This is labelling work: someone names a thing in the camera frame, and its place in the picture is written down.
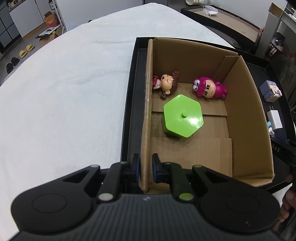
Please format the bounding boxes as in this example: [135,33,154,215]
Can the green hexagonal box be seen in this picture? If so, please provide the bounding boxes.
[163,94,204,138]

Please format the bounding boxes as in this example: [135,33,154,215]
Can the brown cardboard box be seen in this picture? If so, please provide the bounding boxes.
[139,38,274,192]

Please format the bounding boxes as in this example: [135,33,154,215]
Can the brown-haired doll figurine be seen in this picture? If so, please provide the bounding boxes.
[152,71,179,100]

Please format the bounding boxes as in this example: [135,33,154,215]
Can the pink cartoon figurine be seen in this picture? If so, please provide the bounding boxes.
[192,77,228,99]

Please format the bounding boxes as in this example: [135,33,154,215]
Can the white usb charger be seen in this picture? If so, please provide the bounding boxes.
[266,106,282,130]

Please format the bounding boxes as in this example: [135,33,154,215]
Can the purple white cube charger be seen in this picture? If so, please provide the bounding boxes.
[259,80,282,102]

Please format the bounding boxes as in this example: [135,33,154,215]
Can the small blue red figurine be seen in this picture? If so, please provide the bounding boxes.
[267,121,275,137]

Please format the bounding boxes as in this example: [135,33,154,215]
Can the person's right hand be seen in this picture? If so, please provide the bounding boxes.
[279,184,295,223]

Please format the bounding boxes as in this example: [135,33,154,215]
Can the black shallow tray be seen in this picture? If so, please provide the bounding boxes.
[120,36,296,193]

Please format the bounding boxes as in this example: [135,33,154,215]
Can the black slippers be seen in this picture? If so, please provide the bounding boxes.
[6,57,20,74]

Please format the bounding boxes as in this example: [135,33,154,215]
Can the yellow slippers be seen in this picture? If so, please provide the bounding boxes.
[18,44,35,59]

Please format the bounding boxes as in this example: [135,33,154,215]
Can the black brown side tray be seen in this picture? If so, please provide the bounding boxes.
[181,5,260,52]

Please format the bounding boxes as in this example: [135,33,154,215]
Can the cardboard box on floor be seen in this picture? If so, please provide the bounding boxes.
[36,25,62,47]

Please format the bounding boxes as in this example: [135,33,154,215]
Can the white face mask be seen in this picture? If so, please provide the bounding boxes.
[202,6,219,16]

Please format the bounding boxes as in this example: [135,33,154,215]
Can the white yellow can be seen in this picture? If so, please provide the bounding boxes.
[185,0,207,6]

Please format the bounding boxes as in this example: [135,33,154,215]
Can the orange box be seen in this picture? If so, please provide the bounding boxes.
[44,11,59,27]

